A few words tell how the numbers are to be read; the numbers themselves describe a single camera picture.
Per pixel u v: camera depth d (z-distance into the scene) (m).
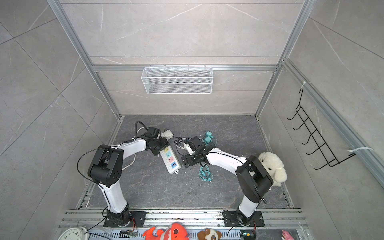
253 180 0.45
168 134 1.04
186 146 0.82
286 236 0.67
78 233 0.66
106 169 0.50
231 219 0.73
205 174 0.88
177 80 1.00
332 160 0.57
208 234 0.67
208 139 1.03
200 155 0.64
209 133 1.04
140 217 0.73
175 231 0.64
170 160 0.90
